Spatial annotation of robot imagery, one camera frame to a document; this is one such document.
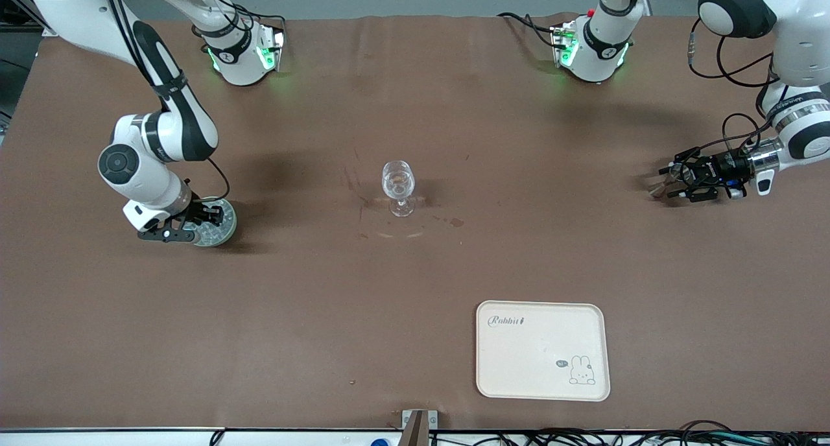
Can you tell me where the clear ice cubes pile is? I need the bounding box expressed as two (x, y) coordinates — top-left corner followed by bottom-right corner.
(191, 200), (235, 244)

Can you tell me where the steel double jigger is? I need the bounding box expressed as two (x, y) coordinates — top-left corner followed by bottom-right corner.
(648, 164), (688, 199)

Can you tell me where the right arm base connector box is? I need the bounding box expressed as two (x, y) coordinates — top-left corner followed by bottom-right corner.
(256, 28), (286, 72)

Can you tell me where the clear wine glass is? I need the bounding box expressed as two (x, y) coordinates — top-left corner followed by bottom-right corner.
(381, 161), (416, 217)

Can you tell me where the green ceramic bowl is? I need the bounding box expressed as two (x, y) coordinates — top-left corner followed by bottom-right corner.
(184, 196), (237, 247)

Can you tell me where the brown table cover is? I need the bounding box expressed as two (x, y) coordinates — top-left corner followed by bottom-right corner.
(0, 13), (830, 432)

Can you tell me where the cream rabbit print tray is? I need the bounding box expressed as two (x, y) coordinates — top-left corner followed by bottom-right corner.
(475, 300), (611, 403)

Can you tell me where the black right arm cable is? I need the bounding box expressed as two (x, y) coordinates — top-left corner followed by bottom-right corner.
(102, 0), (231, 204)

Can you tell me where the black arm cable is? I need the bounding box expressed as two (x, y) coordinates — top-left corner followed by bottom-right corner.
(102, 0), (231, 204)
(674, 17), (789, 176)

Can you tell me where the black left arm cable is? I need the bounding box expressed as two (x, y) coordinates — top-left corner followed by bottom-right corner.
(674, 17), (789, 176)

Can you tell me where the black right base cable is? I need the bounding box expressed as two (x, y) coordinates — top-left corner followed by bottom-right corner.
(230, 4), (287, 33)

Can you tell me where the black base cable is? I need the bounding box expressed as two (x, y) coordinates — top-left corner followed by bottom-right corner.
(497, 12), (560, 49)
(230, 4), (287, 33)

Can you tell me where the black left base cable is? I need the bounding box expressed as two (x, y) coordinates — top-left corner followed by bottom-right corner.
(497, 12), (560, 49)

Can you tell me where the aluminium frame profile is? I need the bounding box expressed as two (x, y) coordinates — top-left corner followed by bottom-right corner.
(0, 0), (58, 37)

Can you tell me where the black cable bundle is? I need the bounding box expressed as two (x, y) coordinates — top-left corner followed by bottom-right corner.
(429, 420), (830, 446)

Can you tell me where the metal clamp bracket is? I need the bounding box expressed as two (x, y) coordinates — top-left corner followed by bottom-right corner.
(401, 409), (438, 446)

